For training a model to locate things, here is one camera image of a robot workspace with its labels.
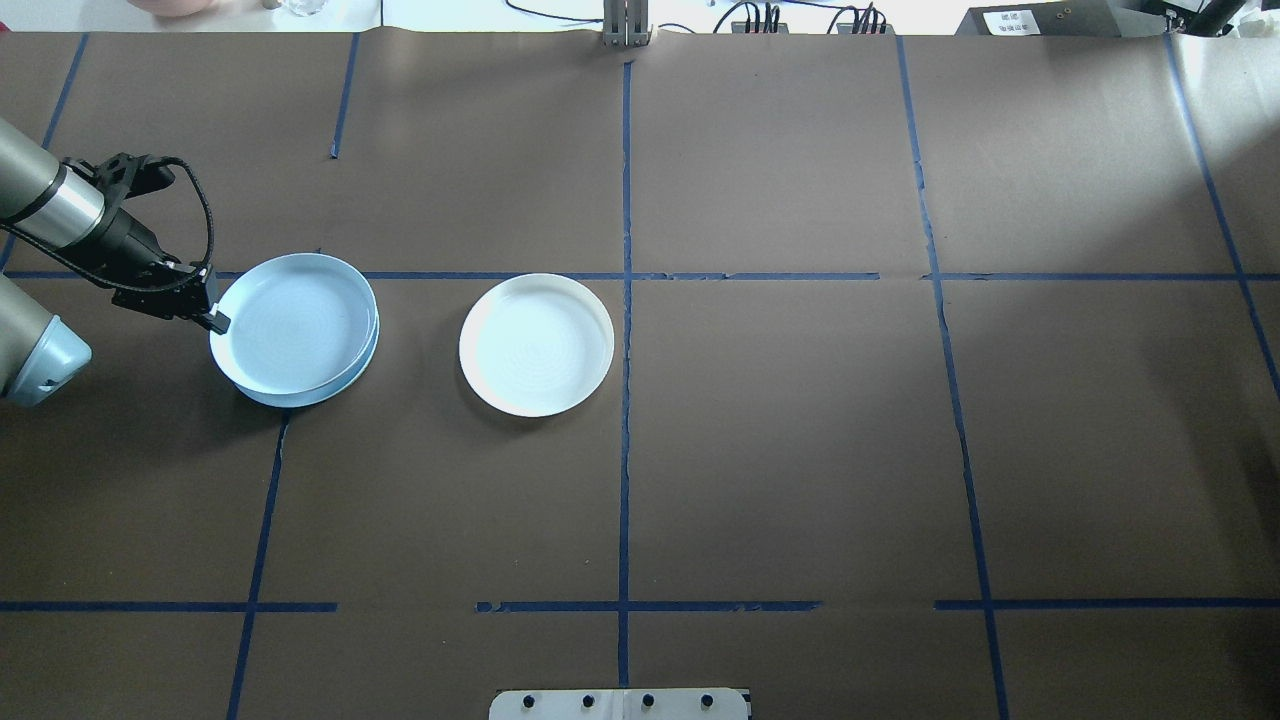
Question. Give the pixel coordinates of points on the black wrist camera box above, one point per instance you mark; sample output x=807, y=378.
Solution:
x=135, y=178

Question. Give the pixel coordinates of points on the light blue round plate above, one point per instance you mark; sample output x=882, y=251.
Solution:
x=330, y=388
x=293, y=322

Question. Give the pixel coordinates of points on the pink round object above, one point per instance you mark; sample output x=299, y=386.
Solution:
x=178, y=6

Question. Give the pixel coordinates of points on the white metal pedestal base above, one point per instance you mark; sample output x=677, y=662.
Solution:
x=620, y=705

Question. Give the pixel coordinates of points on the grey metal post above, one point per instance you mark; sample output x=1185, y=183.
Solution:
x=626, y=22

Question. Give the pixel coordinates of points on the black power strip with plugs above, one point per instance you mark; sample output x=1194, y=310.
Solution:
x=862, y=25
x=755, y=24

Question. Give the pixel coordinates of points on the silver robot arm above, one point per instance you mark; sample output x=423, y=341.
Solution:
x=40, y=190

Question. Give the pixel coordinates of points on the clear glass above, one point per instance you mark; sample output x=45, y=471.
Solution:
x=304, y=6

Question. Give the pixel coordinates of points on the white round plate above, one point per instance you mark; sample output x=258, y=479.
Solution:
x=537, y=345

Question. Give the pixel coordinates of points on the black box with white label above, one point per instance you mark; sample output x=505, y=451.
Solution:
x=1060, y=20

